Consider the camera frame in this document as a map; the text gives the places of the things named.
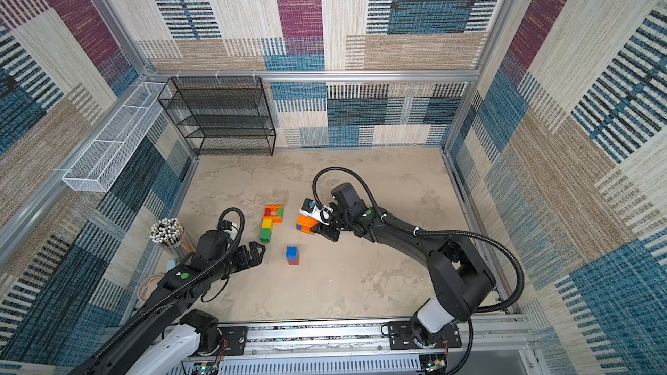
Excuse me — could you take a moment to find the circuit board with leds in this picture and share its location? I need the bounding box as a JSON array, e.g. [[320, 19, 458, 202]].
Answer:
[[418, 354, 448, 375]]

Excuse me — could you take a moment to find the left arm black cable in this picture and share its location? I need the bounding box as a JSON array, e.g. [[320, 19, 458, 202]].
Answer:
[[93, 207, 246, 360]]

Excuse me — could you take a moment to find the white cable duct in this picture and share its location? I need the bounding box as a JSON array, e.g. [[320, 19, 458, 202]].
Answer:
[[218, 354, 421, 374]]

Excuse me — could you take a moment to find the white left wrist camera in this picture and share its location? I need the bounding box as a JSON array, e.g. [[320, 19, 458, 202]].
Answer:
[[217, 220, 239, 240]]

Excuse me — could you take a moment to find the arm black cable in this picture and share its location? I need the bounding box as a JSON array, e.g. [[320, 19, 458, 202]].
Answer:
[[312, 167, 526, 375], [93, 207, 246, 360]]

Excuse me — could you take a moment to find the white wire mesh basket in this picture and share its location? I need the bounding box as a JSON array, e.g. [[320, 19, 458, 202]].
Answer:
[[62, 83, 164, 193]]

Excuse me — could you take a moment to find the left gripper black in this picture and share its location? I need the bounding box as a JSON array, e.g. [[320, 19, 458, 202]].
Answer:
[[209, 240, 267, 285]]

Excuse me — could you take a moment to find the cup of pens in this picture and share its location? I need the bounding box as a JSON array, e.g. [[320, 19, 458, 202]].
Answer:
[[149, 218, 196, 261]]

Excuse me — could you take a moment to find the dark green lego brick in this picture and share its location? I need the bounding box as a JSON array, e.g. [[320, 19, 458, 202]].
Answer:
[[260, 228, 273, 244]]

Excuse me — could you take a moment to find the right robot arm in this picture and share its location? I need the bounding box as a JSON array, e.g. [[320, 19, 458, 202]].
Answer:
[[321, 182, 496, 347]]

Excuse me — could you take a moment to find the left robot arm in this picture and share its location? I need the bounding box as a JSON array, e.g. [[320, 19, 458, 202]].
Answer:
[[71, 230, 266, 374]]

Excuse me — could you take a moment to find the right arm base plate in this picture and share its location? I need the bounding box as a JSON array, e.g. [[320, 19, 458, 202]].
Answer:
[[380, 320, 462, 350]]

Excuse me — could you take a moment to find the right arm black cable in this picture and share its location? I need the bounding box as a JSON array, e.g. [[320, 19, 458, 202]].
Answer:
[[312, 167, 526, 375]]

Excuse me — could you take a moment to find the black wire mesh shelf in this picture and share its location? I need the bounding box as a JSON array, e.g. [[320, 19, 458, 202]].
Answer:
[[157, 76, 276, 156]]

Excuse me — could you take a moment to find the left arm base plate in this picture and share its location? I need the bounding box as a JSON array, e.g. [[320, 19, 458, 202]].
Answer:
[[218, 326, 248, 358]]

